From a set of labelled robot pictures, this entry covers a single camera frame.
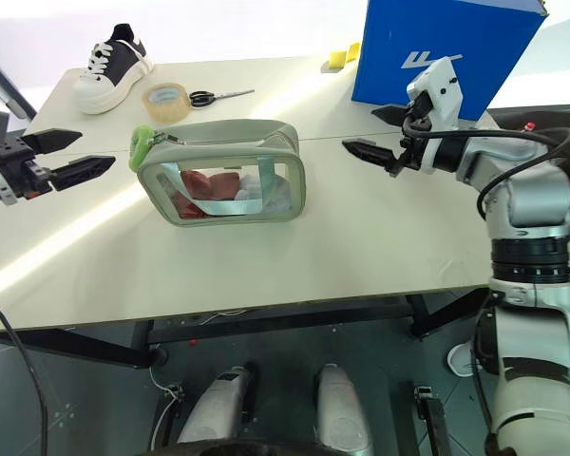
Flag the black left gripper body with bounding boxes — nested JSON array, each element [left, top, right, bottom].
[[0, 135, 59, 201]]

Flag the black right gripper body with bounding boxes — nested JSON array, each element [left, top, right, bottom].
[[392, 92, 432, 178]]

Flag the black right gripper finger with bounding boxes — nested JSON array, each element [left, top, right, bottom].
[[341, 138, 403, 178], [370, 104, 410, 127]]

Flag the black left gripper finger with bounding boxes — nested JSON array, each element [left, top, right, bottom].
[[21, 128, 84, 155], [51, 155, 117, 193]]

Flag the clear grey-trimmed toiletry bag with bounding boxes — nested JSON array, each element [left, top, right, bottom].
[[136, 119, 308, 229]]

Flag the light blue cloth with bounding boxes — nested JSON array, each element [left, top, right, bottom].
[[235, 171, 294, 213]]

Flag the dark red cloth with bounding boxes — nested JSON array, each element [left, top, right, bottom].
[[173, 168, 241, 219]]

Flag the green zipper pull tag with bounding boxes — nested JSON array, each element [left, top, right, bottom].
[[129, 123, 155, 172]]

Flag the blue cardboard box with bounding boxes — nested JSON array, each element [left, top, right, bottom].
[[351, 0, 550, 123]]

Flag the black and white sneaker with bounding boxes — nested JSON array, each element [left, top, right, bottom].
[[71, 23, 155, 115]]

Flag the clear packing tape roll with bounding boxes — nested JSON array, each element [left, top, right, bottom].
[[142, 82, 193, 124]]

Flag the white round floor dish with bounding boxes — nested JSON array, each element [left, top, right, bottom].
[[446, 343, 481, 377]]

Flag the silver right robot leg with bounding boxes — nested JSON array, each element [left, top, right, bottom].
[[314, 362, 374, 456]]

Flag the silver robot leg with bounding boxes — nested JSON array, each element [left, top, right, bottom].
[[314, 362, 374, 456], [177, 364, 258, 447]]

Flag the silver left robot leg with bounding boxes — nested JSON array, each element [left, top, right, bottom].
[[177, 364, 258, 447]]

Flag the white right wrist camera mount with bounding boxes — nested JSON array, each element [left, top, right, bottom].
[[407, 57, 465, 130]]

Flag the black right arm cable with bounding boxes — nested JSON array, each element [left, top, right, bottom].
[[401, 111, 570, 222]]

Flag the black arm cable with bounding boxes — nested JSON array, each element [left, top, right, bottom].
[[0, 288, 54, 456], [401, 111, 570, 222]]

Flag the black handled scissors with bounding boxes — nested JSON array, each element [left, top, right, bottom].
[[188, 88, 257, 108]]

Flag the black metal table frame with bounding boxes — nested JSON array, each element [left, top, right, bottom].
[[0, 284, 493, 371]]

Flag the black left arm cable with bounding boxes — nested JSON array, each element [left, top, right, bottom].
[[0, 288, 54, 456]]

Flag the white thin floor cable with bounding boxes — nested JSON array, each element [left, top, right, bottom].
[[147, 308, 248, 450]]

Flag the black floor bracket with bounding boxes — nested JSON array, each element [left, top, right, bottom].
[[411, 385, 447, 456]]

